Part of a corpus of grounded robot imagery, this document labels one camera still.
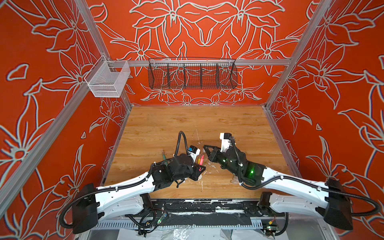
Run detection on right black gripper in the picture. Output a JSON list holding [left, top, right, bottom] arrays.
[[202, 144, 242, 178]]

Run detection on pink marker pen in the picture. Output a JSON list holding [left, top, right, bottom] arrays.
[[199, 155, 205, 166]]

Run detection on green marker pen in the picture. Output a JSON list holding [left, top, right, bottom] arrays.
[[162, 150, 167, 165]]

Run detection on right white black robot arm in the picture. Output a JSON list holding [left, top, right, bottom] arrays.
[[204, 145, 353, 231]]

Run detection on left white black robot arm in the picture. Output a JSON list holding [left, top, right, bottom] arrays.
[[69, 154, 206, 234]]

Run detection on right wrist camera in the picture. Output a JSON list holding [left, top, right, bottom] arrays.
[[220, 133, 232, 153]]

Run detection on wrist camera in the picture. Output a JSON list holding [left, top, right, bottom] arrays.
[[188, 145, 201, 162], [220, 133, 232, 153]]

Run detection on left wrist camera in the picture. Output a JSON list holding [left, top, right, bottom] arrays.
[[188, 145, 201, 162]]

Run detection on left base cable bundle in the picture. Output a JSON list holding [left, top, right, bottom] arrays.
[[124, 206, 168, 238]]

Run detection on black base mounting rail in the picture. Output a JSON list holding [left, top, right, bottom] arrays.
[[152, 199, 285, 218]]

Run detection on black wire mesh basket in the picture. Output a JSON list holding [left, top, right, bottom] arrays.
[[148, 57, 239, 90]]

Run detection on right base cable connector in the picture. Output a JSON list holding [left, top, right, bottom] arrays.
[[262, 210, 289, 239]]

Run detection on white slotted cable duct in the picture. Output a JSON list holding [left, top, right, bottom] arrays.
[[92, 219, 263, 230]]

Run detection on white wire mesh basket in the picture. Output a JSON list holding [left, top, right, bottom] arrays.
[[85, 55, 131, 98]]

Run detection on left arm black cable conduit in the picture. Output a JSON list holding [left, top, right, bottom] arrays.
[[58, 130, 190, 230]]

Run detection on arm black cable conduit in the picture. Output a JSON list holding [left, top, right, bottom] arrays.
[[58, 130, 190, 230], [229, 135, 382, 217]]

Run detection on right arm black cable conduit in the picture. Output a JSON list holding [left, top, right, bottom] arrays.
[[229, 135, 382, 217]]

